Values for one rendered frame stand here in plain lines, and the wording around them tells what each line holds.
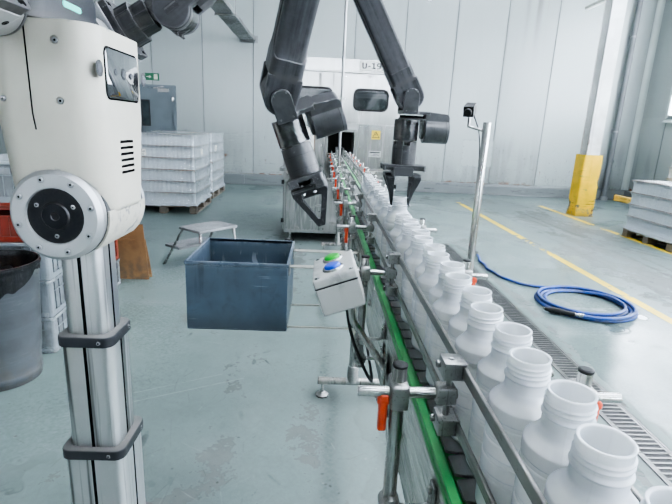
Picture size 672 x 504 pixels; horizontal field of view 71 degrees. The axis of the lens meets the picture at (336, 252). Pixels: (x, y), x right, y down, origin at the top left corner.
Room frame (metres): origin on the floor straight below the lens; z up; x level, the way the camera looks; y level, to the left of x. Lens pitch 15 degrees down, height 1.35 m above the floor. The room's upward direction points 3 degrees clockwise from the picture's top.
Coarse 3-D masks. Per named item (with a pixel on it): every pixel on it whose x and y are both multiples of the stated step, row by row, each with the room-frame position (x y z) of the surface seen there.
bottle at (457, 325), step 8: (464, 288) 0.57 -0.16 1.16; (472, 288) 0.58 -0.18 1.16; (480, 288) 0.58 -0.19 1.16; (464, 296) 0.56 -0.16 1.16; (472, 296) 0.55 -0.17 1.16; (480, 296) 0.55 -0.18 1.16; (488, 296) 0.55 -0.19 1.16; (464, 304) 0.56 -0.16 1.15; (464, 312) 0.56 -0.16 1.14; (456, 320) 0.56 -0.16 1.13; (464, 320) 0.55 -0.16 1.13; (448, 328) 0.57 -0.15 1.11; (456, 328) 0.55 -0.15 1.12; (464, 328) 0.54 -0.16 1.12; (456, 336) 0.55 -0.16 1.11; (448, 352) 0.56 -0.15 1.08
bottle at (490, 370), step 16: (496, 336) 0.44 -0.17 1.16; (512, 336) 0.43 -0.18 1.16; (528, 336) 0.43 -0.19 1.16; (496, 352) 0.44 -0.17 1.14; (480, 368) 0.45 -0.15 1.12; (496, 368) 0.43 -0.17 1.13; (480, 384) 0.44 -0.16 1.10; (496, 384) 0.42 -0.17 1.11; (480, 416) 0.43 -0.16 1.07; (480, 432) 0.43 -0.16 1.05; (480, 448) 0.43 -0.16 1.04
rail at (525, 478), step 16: (352, 160) 3.82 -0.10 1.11; (352, 176) 2.52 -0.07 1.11; (400, 256) 0.91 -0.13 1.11; (416, 288) 0.73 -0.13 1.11; (400, 304) 0.85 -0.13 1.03; (432, 320) 0.61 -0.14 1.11; (416, 336) 0.69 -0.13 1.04; (448, 336) 0.54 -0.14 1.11; (432, 368) 0.58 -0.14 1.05; (464, 368) 0.46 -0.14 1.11; (480, 400) 0.40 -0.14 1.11; (496, 432) 0.36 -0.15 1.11; (464, 448) 0.43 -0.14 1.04; (512, 448) 0.33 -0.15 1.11; (512, 464) 0.32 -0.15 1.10; (480, 480) 0.38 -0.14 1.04; (528, 480) 0.29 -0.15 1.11; (528, 496) 0.29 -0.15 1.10; (640, 496) 0.28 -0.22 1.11
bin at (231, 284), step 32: (192, 256) 1.43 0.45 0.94; (224, 256) 1.67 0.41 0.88; (256, 256) 1.67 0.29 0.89; (288, 256) 1.68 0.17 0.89; (192, 288) 1.36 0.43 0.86; (224, 288) 1.37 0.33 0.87; (256, 288) 1.37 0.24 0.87; (288, 288) 1.43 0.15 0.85; (192, 320) 1.36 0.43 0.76; (224, 320) 1.37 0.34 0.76; (256, 320) 1.37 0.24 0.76
